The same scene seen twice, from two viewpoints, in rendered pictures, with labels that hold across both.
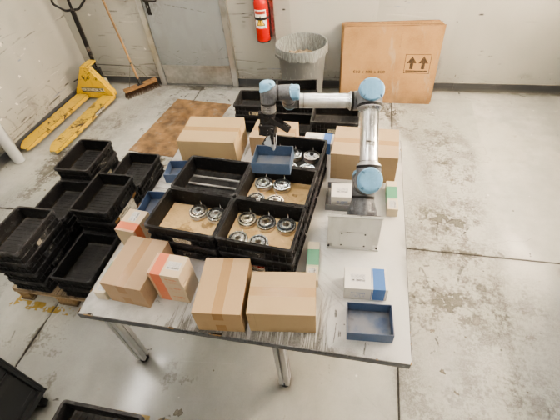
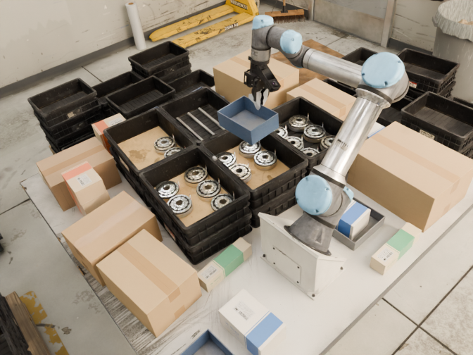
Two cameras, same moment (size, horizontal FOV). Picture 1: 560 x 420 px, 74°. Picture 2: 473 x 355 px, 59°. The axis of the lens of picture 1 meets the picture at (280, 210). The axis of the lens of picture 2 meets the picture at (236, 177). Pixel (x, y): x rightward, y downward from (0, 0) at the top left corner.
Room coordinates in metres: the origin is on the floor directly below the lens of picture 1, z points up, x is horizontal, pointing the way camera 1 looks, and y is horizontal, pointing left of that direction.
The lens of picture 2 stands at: (0.42, -0.81, 2.08)
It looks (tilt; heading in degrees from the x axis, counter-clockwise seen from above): 43 degrees down; 39
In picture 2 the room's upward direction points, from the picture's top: 6 degrees counter-clockwise
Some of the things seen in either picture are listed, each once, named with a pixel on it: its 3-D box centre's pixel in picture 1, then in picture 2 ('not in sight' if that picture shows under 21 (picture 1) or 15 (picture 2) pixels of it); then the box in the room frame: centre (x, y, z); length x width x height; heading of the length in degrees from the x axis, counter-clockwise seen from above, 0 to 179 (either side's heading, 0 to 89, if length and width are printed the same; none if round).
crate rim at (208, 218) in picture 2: (261, 223); (192, 185); (1.27, 0.10, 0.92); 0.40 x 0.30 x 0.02; 70
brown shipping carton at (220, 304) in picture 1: (225, 293); (113, 236); (0.98, 0.30, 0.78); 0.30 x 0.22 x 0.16; 171
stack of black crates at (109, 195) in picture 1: (113, 213); (147, 120); (2.04, 1.25, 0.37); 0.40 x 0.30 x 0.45; 165
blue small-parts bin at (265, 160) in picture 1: (272, 159); (248, 119); (1.56, 0.01, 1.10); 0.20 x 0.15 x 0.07; 76
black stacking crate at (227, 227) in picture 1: (262, 230); (194, 194); (1.27, 0.10, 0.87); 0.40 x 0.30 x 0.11; 70
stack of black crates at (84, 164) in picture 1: (95, 175); (164, 79); (2.53, 1.53, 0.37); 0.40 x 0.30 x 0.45; 165
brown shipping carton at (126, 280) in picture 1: (140, 270); (79, 172); (1.17, 0.74, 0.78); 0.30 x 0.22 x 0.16; 161
